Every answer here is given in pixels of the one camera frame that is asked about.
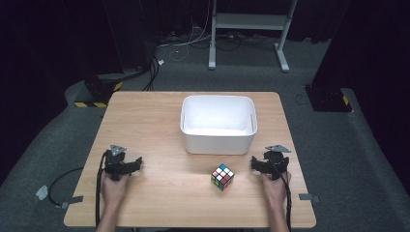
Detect white floor cable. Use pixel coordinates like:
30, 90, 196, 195
157, 0, 215, 63

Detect black base with yellow mark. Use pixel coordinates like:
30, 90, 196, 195
304, 84, 354, 113

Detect white plug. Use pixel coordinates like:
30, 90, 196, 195
35, 185, 49, 201

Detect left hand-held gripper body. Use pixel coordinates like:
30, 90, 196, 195
102, 144, 133, 182

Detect white plastic bin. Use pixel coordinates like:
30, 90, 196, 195
179, 94, 259, 156

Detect grey metal stand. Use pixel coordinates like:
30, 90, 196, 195
208, 0, 298, 73

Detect black base with striped edge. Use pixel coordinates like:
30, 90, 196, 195
73, 72, 124, 109

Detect black cable bundle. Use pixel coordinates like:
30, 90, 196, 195
123, 55, 161, 92

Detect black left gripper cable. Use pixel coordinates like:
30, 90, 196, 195
95, 150, 110, 228

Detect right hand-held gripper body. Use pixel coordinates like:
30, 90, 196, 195
261, 144, 292, 182

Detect person's left hand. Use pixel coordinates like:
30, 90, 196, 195
101, 174, 130, 207

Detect grey tape strip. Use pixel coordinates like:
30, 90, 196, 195
60, 195, 84, 210
298, 192, 321, 204

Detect black floor cable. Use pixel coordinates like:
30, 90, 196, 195
47, 166, 85, 207

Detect black cables under stand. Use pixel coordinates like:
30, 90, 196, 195
190, 31, 280, 52

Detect multicoloured puzzle cube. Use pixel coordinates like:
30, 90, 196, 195
210, 162, 236, 192

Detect person's right hand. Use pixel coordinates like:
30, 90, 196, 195
260, 171, 292, 206

